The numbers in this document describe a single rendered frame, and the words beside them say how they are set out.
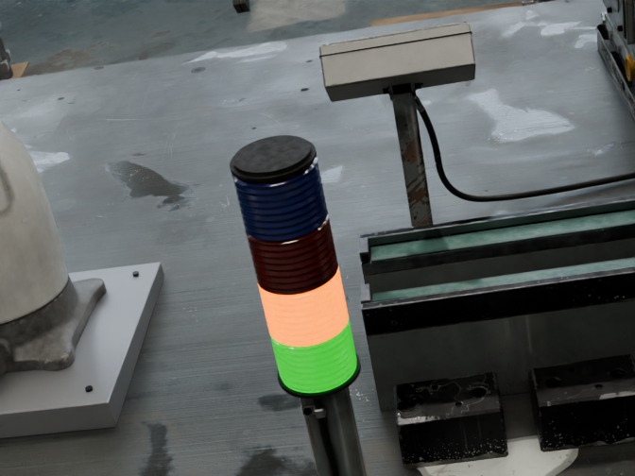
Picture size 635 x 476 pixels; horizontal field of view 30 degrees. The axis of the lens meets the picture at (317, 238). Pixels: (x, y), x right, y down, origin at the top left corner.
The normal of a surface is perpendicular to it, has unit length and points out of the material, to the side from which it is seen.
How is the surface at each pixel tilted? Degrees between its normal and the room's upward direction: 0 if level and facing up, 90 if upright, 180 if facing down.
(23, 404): 3
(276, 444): 0
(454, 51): 52
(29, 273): 90
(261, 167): 0
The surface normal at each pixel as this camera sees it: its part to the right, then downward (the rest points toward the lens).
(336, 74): -0.11, -0.12
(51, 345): -0.03, -0.77
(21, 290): 0.58, 0.38
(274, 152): -0.18, -0.85
